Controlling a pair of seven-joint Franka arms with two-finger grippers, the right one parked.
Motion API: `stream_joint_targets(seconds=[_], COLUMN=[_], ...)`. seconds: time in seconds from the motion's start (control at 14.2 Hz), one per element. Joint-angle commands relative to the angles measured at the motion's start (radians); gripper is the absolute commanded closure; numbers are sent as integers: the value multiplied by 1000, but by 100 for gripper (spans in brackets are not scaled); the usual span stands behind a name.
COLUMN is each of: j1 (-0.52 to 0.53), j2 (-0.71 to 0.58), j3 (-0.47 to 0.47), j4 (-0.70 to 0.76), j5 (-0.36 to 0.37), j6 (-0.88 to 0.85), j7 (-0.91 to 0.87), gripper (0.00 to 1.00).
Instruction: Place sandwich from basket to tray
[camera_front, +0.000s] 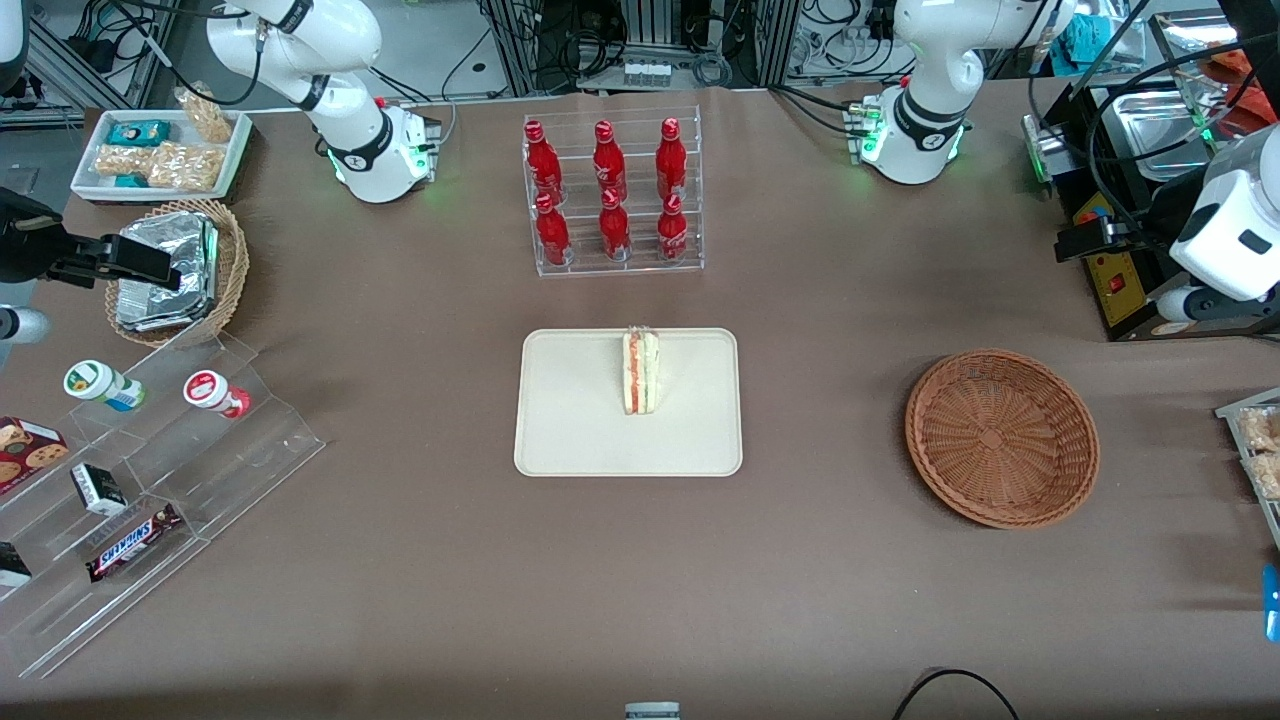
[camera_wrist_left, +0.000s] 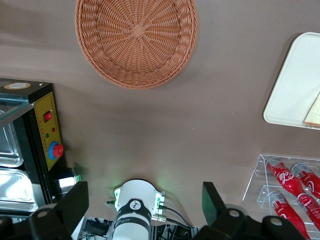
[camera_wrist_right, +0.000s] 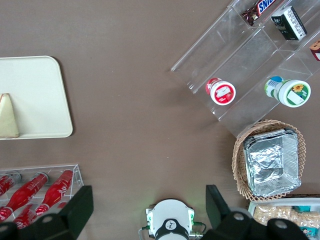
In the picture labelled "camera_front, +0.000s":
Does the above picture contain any small black white box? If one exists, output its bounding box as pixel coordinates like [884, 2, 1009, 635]
[70, 462, 129, 517]

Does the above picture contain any light tan wicker basket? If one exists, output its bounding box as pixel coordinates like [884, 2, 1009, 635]
[105, 198, 251, 349]

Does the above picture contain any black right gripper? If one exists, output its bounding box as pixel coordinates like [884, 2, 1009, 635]
[0, 188, 183, 292]

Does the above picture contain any clear bag of peanut snacks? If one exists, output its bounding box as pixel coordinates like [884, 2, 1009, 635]
[175, 85, 236, 144]
[95, 145, 151, 181]
[148, 142, 223, 193]

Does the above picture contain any red cookie box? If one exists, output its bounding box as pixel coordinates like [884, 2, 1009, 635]
[0, 416, 69, 496]

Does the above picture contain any clear acrylic stepped display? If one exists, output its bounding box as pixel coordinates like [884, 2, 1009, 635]
[0, 330, 326, 681]

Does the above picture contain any red aluminium cola bottle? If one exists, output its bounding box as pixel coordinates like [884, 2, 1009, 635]
[657, 193, 690, 263]
[592, 120, 629, 201]
[524, 120, 564, 204]
[535, 193, 573, 267]
[655, 118, 689, 201]
[598, 188, 633, 263]

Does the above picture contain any triangular sandwich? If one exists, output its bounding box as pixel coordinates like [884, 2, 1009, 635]
[621, 324, 662, 417]

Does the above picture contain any foil wrapped food package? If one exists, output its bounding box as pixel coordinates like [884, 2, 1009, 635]
[115, 285, 213, 333]
[118, 212, 219, 301]

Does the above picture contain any white rectangular snack tray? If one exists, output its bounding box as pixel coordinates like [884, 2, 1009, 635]
[70, 108, 254, 206]

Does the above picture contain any grey snack tray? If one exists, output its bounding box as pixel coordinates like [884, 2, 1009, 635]
[1215, 388, 1280, 551]

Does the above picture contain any clear acrylic bottle rack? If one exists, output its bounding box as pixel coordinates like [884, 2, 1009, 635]
[522, 105, 706, 279]

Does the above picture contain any green lid yoghurt cup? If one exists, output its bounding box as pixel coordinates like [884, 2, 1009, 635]
[64, 360, 146, 413]

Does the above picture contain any red lid yoghurt cup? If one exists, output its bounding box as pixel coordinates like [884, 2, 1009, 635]
[183, 370, 253, 419]

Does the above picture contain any aluminium equipment rack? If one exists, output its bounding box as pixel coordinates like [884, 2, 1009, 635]
[478, 0, 801, 93]

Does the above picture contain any brown round wicker basket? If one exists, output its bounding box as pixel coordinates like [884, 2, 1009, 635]
[905, 348, 1101, 529]

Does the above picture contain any black looped cable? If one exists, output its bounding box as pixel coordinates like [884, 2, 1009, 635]
[893, 668, 1021, 720]

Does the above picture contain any steel food pan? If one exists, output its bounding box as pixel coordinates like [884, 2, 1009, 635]
[1112, 88, 1216, 186]

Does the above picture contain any black food warmer case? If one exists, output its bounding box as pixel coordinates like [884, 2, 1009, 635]
[1022, 10, 1280, 343]

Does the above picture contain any Snickers chocolate bar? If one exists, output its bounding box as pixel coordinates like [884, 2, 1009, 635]
[85, 503, 184, 584]

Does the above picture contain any teal cloth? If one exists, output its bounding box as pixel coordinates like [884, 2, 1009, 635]
[1060, 12, 1126, 63]

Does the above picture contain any beige plastic tray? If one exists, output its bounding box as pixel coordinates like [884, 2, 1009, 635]
[513, 328, 744, 478]

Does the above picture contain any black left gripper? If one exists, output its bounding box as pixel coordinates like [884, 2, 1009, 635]
[1058, 170, 1201, 264]

